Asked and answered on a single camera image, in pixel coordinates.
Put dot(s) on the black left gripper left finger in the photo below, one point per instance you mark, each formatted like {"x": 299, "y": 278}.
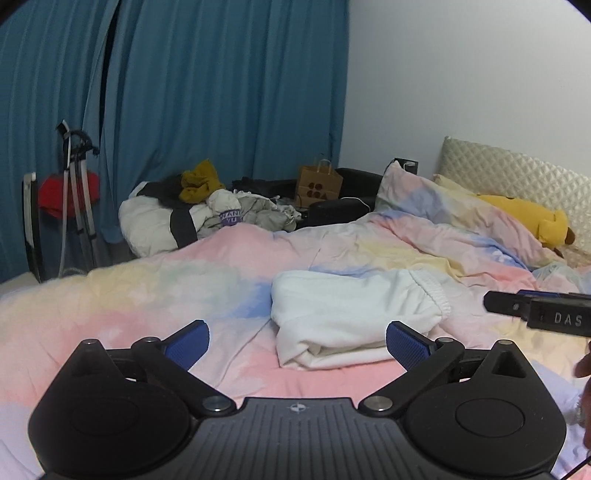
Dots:
{"x": 186, "y": 346}

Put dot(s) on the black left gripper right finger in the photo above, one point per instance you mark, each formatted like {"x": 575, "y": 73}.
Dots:
{"x": 407, "y": 346}

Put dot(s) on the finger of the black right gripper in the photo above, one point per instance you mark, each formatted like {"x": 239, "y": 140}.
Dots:
{"x": 548, "y": 294}
{"x": 508, "y": 304}

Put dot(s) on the white knit garment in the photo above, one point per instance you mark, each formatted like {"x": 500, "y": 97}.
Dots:
{"x": 327, "y": 321}

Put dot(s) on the person right hand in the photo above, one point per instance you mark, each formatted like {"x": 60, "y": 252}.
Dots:
{"x": 582, "y": 370}

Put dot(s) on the yellow plush toy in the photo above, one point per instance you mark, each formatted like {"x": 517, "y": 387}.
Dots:
{"x": 551, "y": 227}

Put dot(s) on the cream quilted headboard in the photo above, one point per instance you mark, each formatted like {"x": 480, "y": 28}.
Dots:
{"x": 493, "y": 170}

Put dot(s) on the white puffy jacket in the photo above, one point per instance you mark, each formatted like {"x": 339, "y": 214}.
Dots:
{"x": 145, "y": 224}

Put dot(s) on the black metal stand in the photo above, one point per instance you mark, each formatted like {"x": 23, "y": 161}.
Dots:
{"x": 76, "y": 145}

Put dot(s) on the grey white crumpled garment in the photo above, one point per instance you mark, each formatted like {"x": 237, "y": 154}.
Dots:
{"x": 229, "y": 208}

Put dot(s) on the mustard yellow garment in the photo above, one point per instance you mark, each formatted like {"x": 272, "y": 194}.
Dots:
{"x": 199, "y": 183}

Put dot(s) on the black bedside sofa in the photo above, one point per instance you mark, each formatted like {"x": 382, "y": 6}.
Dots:
{"x": 357, "y": 197}

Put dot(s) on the brown paper bag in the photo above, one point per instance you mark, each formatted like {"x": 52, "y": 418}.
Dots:
{"x": 317, "y": 183}

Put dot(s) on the red cloth on stand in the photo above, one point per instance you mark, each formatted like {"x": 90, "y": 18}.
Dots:
{"x": 52, "y": 200}

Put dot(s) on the blue curtain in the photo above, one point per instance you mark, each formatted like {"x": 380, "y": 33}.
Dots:
{"x": 257, "y": 87}

